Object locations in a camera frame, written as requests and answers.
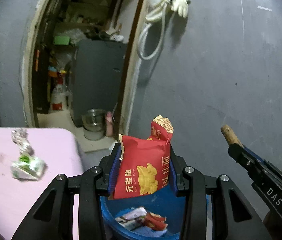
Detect brown cork cylinder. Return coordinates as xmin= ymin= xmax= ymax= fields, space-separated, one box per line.
xmin=220 ymin=125 xmax=243 ymax=147

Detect red noodle wrapper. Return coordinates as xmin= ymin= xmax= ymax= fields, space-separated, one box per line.
xmin=112 ymin=115 xmax=174 ymax=199

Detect red paper gift bag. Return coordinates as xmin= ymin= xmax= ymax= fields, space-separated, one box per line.
xmin=143 ymin=212 xmax=168 ymax=231

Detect white green torn package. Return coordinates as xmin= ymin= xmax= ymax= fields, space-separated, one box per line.
xmin=115 ymin=206 xmax=148 ymax=231

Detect light blue cloth rag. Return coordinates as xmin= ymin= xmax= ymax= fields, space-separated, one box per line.
xmin=132 ymin=226 xmax=167 ymax=238

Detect blue trash bucket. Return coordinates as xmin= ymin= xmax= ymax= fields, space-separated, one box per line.
xmin=101 ymin=185 xmax=212 ymax=239

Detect steel pot on floor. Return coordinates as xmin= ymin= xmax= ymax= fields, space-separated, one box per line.
xmin=81 ymin=109 xmax=106 ymax=141

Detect crumpled white green wrapper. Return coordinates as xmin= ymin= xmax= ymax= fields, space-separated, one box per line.
xmin=10 ymin=154 xmax=46 ymax=180

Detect white hose loop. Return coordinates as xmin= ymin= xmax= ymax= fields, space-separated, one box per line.
xmin=137 ymin=3 xmax=168 ymax=61

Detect wooden door frame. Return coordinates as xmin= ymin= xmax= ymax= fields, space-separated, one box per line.
xmin=22 ymin=0 xmax=140 ymax=127

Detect white gloves on wall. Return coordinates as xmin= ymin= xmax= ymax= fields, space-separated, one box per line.
xmin=145 ymin=0 xmax=191 ymax=23

